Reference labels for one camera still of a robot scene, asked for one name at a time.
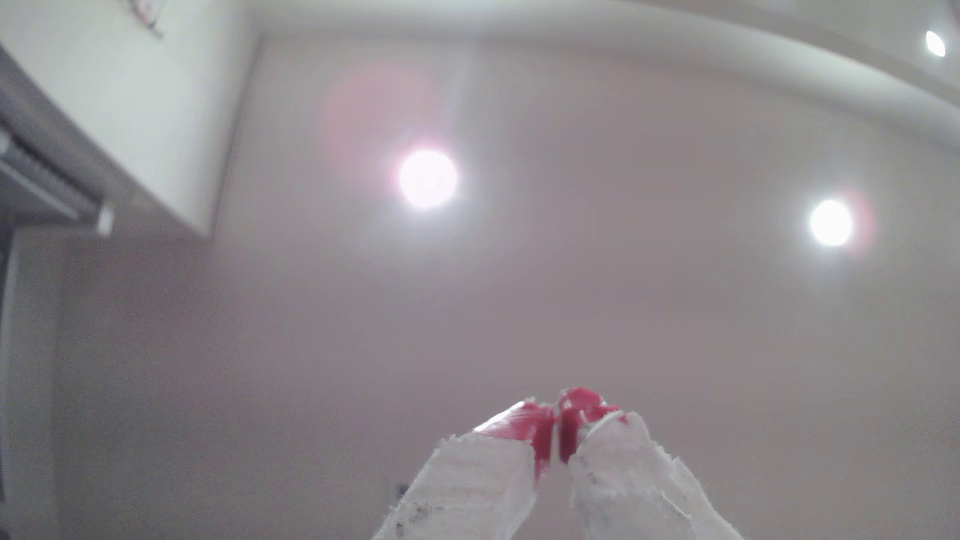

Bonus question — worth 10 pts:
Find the grey wall air conditioner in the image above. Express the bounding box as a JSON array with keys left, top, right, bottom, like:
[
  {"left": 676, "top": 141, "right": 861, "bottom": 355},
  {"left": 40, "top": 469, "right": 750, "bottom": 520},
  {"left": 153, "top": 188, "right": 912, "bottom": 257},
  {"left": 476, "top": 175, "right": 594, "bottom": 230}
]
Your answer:
[{"left": 0, "top": 45, "right": 116, "bottom": 238}]

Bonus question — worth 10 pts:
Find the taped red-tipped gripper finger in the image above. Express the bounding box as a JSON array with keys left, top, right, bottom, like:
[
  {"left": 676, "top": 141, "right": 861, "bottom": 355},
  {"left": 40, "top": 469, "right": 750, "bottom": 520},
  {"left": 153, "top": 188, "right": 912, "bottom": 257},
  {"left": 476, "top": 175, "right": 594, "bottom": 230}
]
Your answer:
[
  {"left": 372, "top": 399, "right": 556, "bottom": 540},
  {"left": 558, "top": 387, "right": 745, "bottom": 540}
]

